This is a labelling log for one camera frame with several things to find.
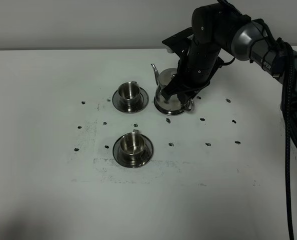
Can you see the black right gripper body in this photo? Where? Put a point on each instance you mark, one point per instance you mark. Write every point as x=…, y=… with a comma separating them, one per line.
x=194, y=72

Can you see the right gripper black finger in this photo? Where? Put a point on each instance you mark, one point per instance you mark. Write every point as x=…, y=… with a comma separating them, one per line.
x=184, y=97
x=173, y=87

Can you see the stainless steel teapot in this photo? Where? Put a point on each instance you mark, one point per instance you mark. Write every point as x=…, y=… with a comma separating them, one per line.
x=171, y=106

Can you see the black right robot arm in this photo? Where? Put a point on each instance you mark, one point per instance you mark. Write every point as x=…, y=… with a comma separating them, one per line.
x=219, y=27

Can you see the far stainless steel saucer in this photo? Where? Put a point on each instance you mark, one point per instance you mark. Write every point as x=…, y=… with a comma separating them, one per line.
x=139, y=106

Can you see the stainless steel saucer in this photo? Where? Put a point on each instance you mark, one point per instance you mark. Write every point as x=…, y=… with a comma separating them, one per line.
x=128, y=161
x=139, y=106

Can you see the far stainless steel teacup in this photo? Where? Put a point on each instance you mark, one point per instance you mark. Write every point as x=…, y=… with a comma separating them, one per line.
x=129, y=93

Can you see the stainless steel teacup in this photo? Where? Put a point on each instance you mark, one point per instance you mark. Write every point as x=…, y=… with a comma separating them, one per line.
x=129, y=93
x=132, y=143

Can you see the near stainless steel saucer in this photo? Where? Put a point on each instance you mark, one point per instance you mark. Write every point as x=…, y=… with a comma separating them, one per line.
x=128, y=161

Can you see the near stainless steel teacup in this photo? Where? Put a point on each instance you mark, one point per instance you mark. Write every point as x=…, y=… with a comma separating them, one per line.
x=132, y=143

